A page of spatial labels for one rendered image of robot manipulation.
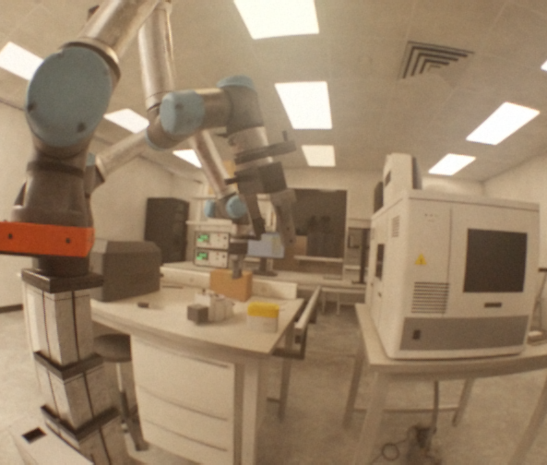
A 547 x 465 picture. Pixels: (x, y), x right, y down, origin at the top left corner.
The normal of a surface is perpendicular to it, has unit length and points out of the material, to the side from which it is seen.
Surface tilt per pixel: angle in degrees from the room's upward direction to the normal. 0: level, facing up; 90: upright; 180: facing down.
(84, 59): 97
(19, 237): 90
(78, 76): 97
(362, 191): 90
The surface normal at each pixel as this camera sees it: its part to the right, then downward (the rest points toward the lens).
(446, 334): -0.24, -0.04
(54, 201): 0.78, -0.27
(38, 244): 0.58, 0.02
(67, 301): 0.97, 0.06
